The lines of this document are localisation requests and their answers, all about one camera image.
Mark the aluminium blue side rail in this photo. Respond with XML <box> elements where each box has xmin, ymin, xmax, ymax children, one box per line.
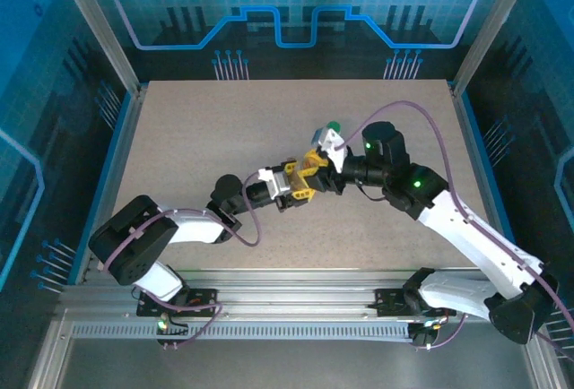
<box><xmin>74</xmin><ymin>86</ymin><xmax>149</xmax><ymax>285</ymax></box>
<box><xmin>450</xmin><ymin>86</ymin><xmax>530</xmax><ymax>285</ymax></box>

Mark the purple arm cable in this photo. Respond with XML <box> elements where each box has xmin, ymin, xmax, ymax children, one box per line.
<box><xmin>102</xmin><ymin>171</ymin><xmax>270</xmax><ymax>350</ymax></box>
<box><xmin>334</xmin><ymin>100</ymin><xmax>574</xmax><ymax>361</ymax></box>

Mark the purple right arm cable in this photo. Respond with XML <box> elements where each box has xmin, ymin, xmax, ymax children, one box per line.
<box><xmin>334</xmin><ymin>100</ymin><xmax>574</xmax><ymax>361</ymax></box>

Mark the black connector bracket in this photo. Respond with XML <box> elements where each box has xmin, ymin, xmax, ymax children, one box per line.
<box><xmin>155</xmin><ymin>315</ymin><xmax>190</xmax><ymax>350</ymax></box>
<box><xmin>410</xmin><ymin>320</ymin><xmax>445</xmax><ymax>350</ymax></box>

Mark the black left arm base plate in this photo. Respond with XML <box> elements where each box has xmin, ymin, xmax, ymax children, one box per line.
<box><xmin>136</xmin><ymin>288</ymin><xmax>219</xmax><ymax>318</ymax></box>

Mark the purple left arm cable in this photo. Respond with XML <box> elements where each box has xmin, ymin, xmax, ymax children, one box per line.
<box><xmin>102</xmin><ymin>171</ymin><xmax>270</xmax><ymax>350</ymax></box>

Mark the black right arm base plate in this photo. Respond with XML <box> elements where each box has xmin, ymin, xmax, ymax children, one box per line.
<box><xmin>374</xmin><ymin>288</ymin><xmax>457</xmax><ymax>318</ymax></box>

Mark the aluminium frame post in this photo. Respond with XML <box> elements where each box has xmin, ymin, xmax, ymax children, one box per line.
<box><xmin>49</xmin><ymin>0</ymin><xmax>147</xmax><ymax>97</ymax></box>
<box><xmin>450</xmin><ymin>0</ymin><xmax>542</xmax><ymax>97</ymax></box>

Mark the slotted grey cable duct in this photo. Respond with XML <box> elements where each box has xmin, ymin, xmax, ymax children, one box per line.
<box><xmin>71</xmin><ymin>324</ymin><xmax>416</xmax><ymax>341</ymax></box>

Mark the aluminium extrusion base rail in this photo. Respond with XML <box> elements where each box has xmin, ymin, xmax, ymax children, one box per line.
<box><xmin>56</xmin><ymin>267</ymin><xmax>537</xmax><ymax>324</ymax></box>

